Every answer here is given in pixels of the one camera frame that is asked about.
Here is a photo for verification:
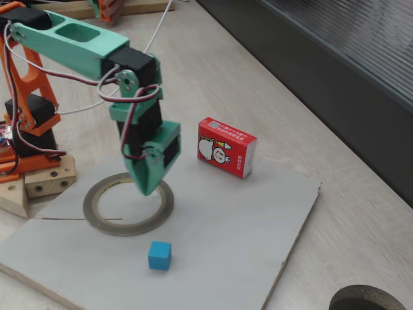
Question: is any white chipboard panel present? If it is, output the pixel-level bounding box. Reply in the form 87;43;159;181
0;129;323;310

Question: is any small blue cube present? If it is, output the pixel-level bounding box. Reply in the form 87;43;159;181
148;240;172;271

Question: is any red cartoon printed box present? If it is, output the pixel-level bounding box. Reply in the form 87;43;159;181
197;116;258;180

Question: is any red controller circuit board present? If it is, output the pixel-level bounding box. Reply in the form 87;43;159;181
0;119;15;152

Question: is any red brown servo cable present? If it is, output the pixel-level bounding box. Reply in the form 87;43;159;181
12;124;68;161

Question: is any grey tape ring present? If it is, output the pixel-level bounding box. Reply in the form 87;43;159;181
83;172;175;237

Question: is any white USB cable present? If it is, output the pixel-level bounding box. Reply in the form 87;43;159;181
57;0;174;116

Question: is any wooden base block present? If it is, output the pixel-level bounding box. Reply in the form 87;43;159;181
24;154;77;198

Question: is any orange printed part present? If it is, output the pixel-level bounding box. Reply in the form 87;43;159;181
88;0;125;26

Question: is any frosted glass desk partition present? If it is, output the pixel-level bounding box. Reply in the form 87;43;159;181
196;0;413;209

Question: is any red white servo cable bundle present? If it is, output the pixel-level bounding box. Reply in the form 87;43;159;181
6;35;161;162

